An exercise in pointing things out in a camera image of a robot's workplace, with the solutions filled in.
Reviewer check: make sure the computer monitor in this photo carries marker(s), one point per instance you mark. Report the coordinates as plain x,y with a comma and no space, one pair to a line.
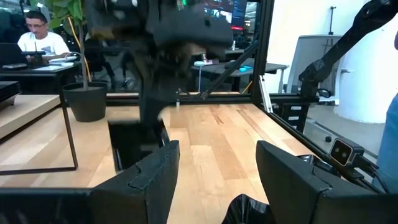
237,12

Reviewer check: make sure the grey office desk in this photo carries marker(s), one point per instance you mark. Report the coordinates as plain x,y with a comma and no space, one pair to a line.
264,68

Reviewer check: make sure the black office desk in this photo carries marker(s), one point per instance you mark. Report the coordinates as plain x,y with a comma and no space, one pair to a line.
37,74

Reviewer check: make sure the black laptop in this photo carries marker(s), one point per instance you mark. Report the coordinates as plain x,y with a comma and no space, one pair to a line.
11,54

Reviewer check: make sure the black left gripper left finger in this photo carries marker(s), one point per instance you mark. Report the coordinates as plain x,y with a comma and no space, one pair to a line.
149,193

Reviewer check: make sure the wooden shelf with black legs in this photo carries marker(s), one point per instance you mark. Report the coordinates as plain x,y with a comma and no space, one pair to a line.
25,113

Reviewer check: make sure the white smart speaker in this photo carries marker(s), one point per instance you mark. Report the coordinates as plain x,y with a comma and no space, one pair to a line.
199,63

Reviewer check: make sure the green plant in black pot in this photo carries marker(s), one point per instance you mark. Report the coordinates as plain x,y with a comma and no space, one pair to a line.
85,104

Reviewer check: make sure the lit computer mouse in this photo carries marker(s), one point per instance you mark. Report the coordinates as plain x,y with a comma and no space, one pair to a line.
245,68

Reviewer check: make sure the small black table camera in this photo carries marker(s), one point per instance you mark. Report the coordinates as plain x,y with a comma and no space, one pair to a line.
342,152

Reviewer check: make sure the black wavy square plate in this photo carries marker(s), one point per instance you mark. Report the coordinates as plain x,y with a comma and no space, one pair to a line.
245,211

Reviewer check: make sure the white papers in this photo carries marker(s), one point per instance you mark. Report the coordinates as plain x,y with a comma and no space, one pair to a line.
54,67

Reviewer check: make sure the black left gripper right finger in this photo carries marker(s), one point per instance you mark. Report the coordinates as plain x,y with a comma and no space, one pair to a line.
289,186

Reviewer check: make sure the black phone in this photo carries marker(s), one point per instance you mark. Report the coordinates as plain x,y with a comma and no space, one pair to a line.
14,66

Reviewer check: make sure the grey office chair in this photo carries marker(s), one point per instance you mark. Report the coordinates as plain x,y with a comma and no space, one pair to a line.
298,62

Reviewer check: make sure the person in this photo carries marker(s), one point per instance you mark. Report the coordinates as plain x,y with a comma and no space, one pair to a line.
43,43
390,140

